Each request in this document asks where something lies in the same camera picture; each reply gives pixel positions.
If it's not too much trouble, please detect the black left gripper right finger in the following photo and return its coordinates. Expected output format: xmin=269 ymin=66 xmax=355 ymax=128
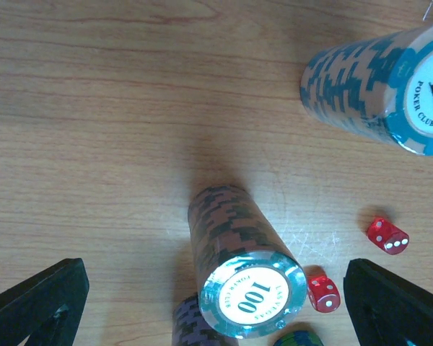
xmin=344 ymin=259 xmax=433 ymax=345

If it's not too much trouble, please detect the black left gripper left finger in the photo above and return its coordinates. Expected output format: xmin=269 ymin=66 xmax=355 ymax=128
xmin=0 ymin=259 xmax=89 ymax=345

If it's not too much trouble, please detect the red die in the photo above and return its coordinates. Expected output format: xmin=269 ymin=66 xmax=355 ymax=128
xmin=366 ymin=217 xmax=410 ymax=255
xmin=307 ymin=275 xmax=341 ymax=314

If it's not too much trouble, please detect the flat blue chip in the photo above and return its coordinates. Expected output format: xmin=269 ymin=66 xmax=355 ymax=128
xmin=273 ymin=330 xmax=324 ymax=346

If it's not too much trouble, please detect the brown chip stack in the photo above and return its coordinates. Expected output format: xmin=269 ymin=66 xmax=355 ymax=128
xmin=188 ymin=185 xmax=307 ymax=339

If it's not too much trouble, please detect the blue 10 chip stack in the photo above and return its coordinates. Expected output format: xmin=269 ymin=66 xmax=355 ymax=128
xmin=299 ymin=24 xmax=433 ymax=156

